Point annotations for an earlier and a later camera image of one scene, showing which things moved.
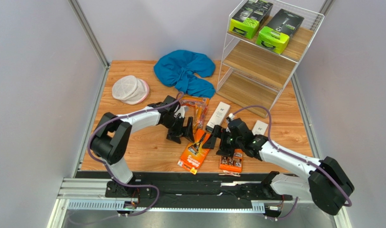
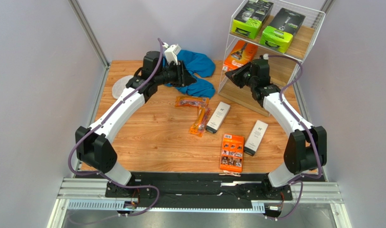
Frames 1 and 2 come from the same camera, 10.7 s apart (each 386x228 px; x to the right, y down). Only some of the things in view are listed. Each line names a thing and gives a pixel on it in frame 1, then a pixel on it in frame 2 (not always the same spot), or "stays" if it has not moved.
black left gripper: (186, 131) to (184, 77)
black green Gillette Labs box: (275, 36) stays
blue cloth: (176, 69) stays
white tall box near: (218, 117) stays
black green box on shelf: (248, 16) stays
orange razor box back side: (233, 163) stays
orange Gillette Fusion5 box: (194, 155) to (241, 53)
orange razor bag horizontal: (192, 100) stays
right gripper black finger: (217, 133) to (236, 75)
